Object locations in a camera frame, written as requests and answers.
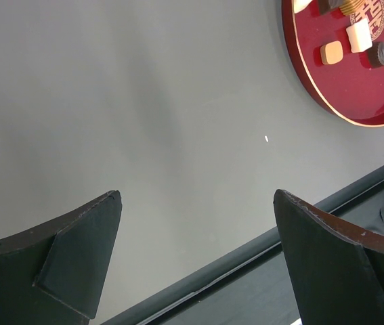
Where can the white heart chocolate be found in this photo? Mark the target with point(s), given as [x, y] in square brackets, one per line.
[300, 5]

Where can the tan rounded square chocolate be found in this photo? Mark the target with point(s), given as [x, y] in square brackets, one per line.
[331, 53]

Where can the white rectangular chocolate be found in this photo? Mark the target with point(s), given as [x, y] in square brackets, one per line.
[359, 36]

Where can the dark round ridged chocolate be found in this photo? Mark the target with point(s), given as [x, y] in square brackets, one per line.
[375, 55]

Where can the dark square ridged chocolate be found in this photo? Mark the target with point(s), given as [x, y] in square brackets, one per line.
[326, 6]

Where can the round dark red plate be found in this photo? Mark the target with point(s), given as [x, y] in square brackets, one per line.
[350, 89]

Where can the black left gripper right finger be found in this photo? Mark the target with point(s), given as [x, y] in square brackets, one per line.
[336, 268]

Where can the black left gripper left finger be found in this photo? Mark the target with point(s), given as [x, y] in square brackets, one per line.
[54, 273]

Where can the golden ridged chocolate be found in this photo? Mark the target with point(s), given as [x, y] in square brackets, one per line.
[349, 7]

